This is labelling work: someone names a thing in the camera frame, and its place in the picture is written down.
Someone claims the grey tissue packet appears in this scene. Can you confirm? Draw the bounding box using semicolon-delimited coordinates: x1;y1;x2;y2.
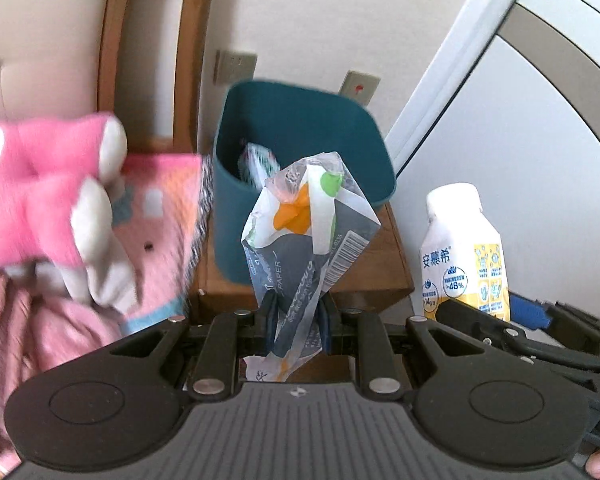
241;151;382;384

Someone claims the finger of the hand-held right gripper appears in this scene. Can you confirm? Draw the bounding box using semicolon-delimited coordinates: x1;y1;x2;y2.
436;299;600;372
509;294;600;346

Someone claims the white door frame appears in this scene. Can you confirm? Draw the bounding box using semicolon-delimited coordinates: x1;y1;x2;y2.
382;0;542;172

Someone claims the grey wall socket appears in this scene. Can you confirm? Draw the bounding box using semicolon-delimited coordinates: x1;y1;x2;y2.
213;48;259;86

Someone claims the pink patterned cloth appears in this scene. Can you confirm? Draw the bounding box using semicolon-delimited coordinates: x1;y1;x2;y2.
111;152;217;335

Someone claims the pink and white plush toy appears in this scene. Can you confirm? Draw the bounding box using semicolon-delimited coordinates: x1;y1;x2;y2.
0;112;129;307

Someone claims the wall switch with red dot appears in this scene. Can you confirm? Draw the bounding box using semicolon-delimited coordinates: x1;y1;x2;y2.
340;69;382;107

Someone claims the pink blanket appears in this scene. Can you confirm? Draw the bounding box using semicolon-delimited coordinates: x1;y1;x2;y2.
0;269;123;477

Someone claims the long white snack box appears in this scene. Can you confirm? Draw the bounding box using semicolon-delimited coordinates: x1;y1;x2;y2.
237;142;282;192

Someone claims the wooden headboard frame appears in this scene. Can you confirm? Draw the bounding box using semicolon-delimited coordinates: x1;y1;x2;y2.
96;0;222;157

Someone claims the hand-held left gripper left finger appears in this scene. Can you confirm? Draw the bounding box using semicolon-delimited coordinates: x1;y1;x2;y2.
111;291;279;402

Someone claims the cream padded headboard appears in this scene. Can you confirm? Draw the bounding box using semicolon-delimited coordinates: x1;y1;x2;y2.
0;0;115;127

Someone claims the teal waste bin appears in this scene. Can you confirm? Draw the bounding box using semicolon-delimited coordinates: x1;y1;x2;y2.
211;80;399;287

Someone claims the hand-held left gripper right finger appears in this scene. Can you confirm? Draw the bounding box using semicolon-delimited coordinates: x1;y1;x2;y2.
317;291;487;402

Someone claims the white and yellow bottle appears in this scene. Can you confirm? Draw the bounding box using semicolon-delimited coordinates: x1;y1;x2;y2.
420;183;512;324

